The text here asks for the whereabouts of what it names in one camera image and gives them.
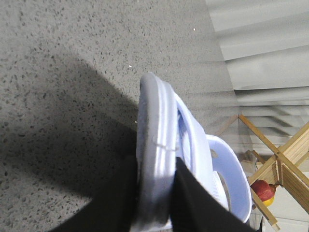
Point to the beige pleated curtain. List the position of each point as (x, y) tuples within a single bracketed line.
[(265, 45)]

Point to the wooden folding rack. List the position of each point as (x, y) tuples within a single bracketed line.
[(282, 168)]

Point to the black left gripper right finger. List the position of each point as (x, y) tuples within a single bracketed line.
[(192, 209)]

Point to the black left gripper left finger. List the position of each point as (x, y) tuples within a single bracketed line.
[(112, 210)]

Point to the light blue slipper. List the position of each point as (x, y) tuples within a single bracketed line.
[(155, 153), (213, 163)]

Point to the red yellow apple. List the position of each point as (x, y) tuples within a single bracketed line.
[(265, 191)]

